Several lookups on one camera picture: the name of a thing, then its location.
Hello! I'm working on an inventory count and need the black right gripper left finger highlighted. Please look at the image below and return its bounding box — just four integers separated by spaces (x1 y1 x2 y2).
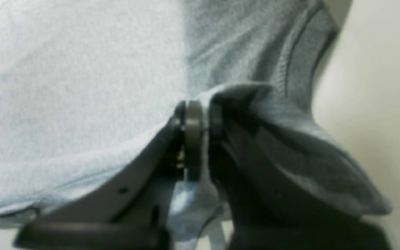
14 101 203 250

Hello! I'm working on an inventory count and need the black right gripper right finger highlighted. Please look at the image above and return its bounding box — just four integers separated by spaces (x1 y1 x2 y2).
209 104 391 250

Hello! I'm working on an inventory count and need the grey T-shirt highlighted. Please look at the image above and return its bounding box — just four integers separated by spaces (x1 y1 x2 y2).
0 0 391 250

